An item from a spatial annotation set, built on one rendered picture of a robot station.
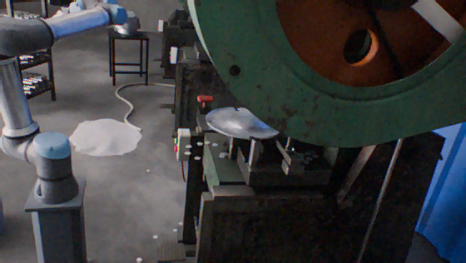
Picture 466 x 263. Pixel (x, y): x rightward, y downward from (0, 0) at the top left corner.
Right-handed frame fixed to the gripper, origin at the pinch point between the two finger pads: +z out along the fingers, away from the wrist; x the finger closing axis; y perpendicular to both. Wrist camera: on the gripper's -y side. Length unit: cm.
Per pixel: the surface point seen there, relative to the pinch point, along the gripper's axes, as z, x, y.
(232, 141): -95, -48, 1
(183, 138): -66, -54, 13
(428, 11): -150, -6, -23
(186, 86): 3, -39, 127
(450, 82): -158, -21, -15
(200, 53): -6, -12, 130
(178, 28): 100, 22, 257
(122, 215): -20, -107, 29
